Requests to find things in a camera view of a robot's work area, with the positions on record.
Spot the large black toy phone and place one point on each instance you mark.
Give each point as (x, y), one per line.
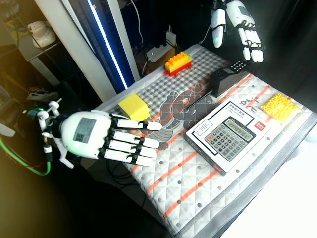
(223, 83)

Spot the toy brick stack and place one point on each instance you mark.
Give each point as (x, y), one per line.
(178, 63)

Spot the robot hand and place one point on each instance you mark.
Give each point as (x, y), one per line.
(74, 131)
(241, 15)

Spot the white plug adapter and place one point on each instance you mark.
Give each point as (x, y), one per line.
(171, 38)

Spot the white post with blue light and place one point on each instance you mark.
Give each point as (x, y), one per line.
(81, 49)

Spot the grey shelf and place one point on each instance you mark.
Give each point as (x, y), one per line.
(39, 57)

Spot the white calculator box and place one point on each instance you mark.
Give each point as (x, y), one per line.
(230, 138)

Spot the bag of yellow beads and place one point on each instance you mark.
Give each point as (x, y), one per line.
(281, 107)

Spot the white power strip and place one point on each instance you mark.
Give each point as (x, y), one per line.
(158, 53)

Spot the black and white shoe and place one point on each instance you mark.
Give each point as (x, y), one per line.
(42, 95)

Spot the yellow block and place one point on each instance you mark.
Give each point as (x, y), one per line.
(135, 107)

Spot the grey quilt with bear print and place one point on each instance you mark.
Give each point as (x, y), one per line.
(193, 188)

